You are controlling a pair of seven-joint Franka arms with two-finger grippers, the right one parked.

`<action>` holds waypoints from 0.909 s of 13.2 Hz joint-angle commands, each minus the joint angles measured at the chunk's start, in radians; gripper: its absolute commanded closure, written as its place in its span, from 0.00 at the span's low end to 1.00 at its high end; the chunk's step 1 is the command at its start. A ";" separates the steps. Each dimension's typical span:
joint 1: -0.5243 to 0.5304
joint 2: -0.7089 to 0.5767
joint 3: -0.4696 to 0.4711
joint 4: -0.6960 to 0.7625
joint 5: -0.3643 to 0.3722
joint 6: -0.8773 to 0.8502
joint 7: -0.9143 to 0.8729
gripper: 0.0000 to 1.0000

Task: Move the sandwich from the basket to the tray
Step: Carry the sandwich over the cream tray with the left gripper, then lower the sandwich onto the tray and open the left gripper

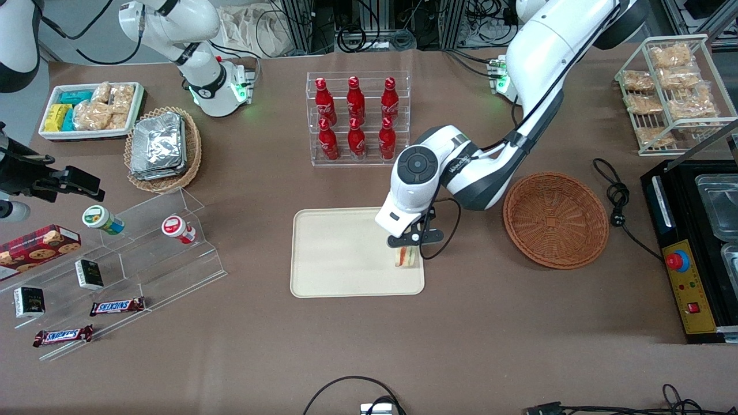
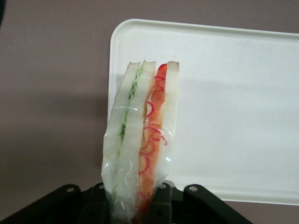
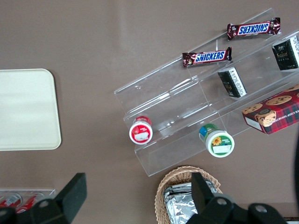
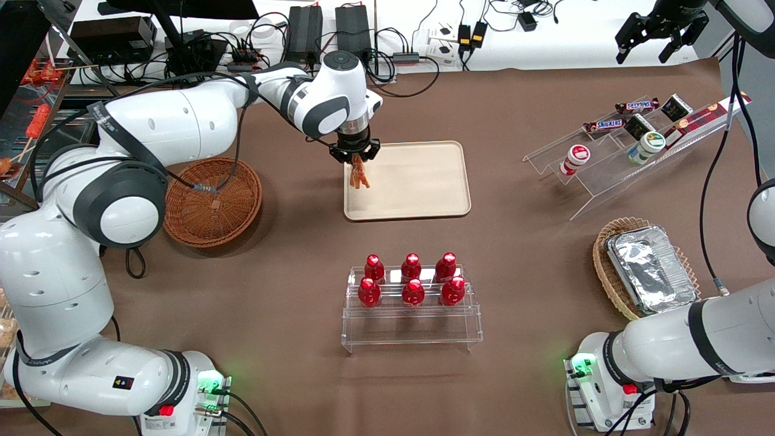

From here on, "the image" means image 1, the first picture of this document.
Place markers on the stack of silver foil packs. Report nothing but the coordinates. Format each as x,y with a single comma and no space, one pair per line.
157,147

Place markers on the triangular sandwich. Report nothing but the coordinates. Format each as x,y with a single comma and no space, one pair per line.
406,258

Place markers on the oval light wicker basket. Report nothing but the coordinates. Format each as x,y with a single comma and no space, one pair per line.
193,155

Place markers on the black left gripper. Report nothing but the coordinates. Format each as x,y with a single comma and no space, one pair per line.
432,212

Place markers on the steel container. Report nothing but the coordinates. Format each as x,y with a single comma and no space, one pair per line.
731,262
720,204

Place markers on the teal snack pack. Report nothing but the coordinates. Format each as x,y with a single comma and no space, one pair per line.
76,97
68,120

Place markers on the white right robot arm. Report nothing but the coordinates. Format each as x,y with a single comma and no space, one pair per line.
173,26

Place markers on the red emergency stop button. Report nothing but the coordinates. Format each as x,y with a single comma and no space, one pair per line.
678,261

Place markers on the beige plastic tray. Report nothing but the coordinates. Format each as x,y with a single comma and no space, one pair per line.
340,253

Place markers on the yellow snack pack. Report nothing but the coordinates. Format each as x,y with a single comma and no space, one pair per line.
56,118

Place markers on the clear acrylic bottle rack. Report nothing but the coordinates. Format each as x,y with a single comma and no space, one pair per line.
314,155

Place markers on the brown chocolate bar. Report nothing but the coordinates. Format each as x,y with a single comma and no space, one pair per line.
117,306
63,335

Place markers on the black machine with yellow panel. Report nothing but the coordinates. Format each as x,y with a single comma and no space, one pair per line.
692,288

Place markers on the red cookie box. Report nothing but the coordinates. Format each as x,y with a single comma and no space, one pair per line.
37,248

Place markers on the round brown wicker basket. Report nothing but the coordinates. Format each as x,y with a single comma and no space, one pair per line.
556,222

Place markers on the clear acrylic stepped shelf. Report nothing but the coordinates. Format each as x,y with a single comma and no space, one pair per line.
167,265

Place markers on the cup with red lid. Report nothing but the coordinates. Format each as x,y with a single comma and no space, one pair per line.
176,227

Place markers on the small silver device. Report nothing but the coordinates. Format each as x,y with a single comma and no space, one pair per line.
377,409

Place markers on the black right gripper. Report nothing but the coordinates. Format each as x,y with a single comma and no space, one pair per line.
17,171

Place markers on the cup with green lid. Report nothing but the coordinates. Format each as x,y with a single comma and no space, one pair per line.
101,219

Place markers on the red cola bottle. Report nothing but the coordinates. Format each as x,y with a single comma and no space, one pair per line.
357,143
390,102
328,144
387,143
356,102
324,106

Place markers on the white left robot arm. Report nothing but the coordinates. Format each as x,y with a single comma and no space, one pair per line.
548,46

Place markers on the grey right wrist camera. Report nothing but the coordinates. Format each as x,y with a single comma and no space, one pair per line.
12,211

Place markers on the clear bag of rice crackers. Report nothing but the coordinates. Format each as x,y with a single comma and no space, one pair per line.
92,115
122,98
101,92
117,121

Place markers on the small black box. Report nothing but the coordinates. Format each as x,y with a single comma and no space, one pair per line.
89,274
29,301

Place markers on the white rectangular snack tray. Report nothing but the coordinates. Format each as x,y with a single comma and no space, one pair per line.
138,95

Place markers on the white cloth bag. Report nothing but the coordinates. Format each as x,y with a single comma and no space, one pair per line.
253,31

